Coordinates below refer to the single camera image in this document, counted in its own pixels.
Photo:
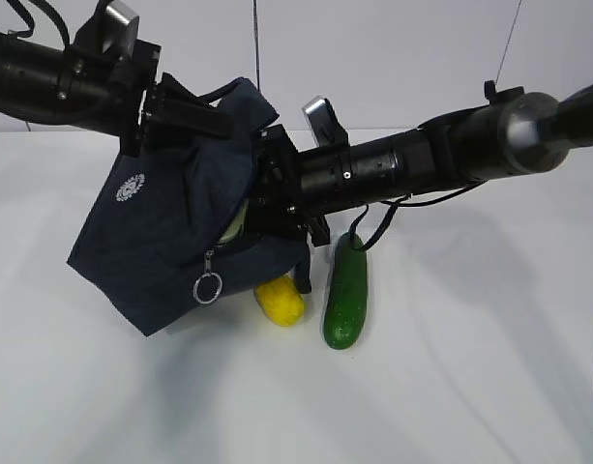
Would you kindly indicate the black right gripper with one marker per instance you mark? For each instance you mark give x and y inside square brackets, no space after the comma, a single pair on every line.
[276,202]

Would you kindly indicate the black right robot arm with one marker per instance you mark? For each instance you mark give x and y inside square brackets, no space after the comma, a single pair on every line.
[515,133]

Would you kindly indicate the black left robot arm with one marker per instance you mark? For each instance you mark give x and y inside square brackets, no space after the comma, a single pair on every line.
[50,87]

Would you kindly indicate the glass container green lid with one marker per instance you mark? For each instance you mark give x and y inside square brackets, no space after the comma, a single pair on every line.
[236,226]

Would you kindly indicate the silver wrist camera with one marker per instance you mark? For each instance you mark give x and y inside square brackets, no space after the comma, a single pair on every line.
[111,30]
[324,124]

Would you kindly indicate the green cucumber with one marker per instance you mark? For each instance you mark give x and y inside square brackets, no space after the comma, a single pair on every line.
[347,304]

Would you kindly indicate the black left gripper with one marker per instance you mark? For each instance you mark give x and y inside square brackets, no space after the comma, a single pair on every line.
[161,114]

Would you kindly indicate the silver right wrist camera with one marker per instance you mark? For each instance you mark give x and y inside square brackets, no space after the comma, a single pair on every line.
[324,124]

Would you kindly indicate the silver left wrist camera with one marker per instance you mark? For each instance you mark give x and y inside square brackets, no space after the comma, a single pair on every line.
[111,30]

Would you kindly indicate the yellow lemon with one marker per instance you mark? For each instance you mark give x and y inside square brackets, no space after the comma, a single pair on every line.
[280,301]

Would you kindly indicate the navy blue lunch bag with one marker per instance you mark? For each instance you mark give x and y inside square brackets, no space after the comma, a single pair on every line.
[150,241]

